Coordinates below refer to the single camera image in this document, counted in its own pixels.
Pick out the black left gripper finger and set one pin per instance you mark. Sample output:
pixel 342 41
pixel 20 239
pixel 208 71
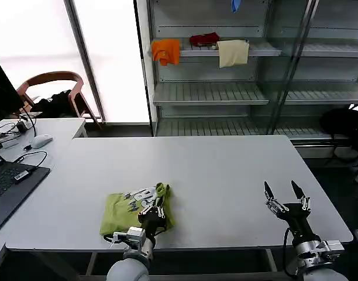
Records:
pixel 161 211
pixel 148 209

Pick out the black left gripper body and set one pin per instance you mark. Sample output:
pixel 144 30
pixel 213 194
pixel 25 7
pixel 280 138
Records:
pixel 152 224

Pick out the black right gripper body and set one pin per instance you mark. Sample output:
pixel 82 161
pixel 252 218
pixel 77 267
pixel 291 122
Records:
pixel 297 218

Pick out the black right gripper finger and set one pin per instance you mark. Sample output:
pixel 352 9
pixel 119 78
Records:
pixel 302 199
pixel 274 202

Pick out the green printed t-shirt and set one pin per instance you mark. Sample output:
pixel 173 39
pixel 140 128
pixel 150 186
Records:
pixel 120 210

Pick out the black bag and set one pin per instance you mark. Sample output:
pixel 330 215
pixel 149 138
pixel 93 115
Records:
pixel 342 128

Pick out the white computer mouse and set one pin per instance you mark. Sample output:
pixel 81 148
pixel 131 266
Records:
pixel 41 141

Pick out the grey metal shelf with cloths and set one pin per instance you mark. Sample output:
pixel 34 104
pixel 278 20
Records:
pixel 214 87

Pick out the white usb dongle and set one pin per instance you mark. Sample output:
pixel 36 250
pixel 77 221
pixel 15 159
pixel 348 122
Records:
pixel 22 176

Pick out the black clothes pile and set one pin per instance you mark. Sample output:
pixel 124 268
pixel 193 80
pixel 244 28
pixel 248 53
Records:
pixel 56 104

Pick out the black laptop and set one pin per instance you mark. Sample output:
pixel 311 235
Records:
pixel 9 190

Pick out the brown wooden chair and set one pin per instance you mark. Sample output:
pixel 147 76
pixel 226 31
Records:
pixel 70 85

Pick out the black power adapter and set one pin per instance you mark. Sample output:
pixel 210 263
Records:
pixel 21 127

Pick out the black computer monitor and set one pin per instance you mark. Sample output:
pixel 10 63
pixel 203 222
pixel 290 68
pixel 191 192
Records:
pixel 3 90

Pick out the grey table frame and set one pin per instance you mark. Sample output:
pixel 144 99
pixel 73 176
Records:
pixel 179 263

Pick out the metal glass partition frame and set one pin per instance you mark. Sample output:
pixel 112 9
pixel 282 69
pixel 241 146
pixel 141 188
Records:
pixel 293 64

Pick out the grey window post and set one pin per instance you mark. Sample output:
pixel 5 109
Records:
pixel 85 58

